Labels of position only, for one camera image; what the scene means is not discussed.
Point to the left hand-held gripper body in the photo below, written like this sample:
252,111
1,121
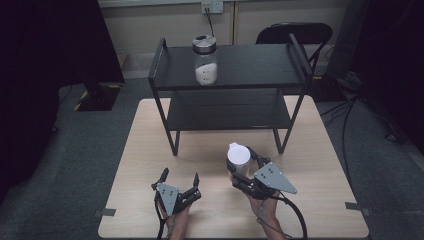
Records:
168,196

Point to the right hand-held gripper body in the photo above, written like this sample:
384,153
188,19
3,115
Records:
273,178

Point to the white cup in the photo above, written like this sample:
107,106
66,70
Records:
238,156

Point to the black metal shelf rack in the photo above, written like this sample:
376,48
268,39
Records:
250,63

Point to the silver-lidded glass jar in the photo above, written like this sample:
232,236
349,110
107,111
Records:
205,75

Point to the person's left hand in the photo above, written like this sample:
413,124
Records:
176,220

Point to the person's right hand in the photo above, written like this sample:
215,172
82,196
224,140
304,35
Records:
265,208

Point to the grey tape piece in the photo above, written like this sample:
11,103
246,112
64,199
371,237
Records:
106,212
357,208

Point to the black stand base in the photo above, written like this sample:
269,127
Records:
98,98

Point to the black folding chair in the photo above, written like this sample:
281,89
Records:
300,33

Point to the grey curtain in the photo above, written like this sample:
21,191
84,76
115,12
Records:
346,40

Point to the black curtain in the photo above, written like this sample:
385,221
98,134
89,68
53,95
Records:
40,66
396,50

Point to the white wall socket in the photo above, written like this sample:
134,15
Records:
216,6

